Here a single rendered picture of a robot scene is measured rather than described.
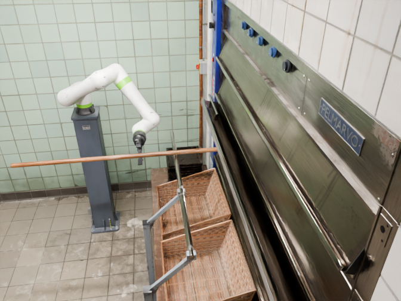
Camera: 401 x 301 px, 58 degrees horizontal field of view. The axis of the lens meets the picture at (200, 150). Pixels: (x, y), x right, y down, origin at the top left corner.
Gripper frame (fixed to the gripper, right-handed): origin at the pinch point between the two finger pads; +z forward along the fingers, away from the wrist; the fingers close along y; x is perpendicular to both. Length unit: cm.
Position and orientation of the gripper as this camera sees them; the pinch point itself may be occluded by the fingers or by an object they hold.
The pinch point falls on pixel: (139, 154)
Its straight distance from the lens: 241.4
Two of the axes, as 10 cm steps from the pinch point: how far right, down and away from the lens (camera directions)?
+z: 1.4, 5.2, -8.4
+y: 0.0, 8.5, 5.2
